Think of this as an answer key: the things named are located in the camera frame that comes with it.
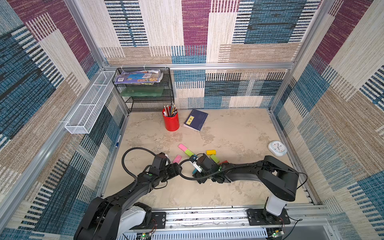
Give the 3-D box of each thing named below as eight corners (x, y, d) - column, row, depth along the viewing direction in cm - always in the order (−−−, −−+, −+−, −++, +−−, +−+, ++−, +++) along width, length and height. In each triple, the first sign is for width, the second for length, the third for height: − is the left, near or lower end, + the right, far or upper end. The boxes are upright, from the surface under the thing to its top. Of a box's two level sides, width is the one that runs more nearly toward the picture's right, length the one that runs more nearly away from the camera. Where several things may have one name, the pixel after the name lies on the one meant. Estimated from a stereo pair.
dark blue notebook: (182, 125, 114) (182, 123, 112) (192, 110, 124) (192, 108, 122) (199, 131, 110) (199, 129, 108) (208, 115, 120) (208, 113, 118)
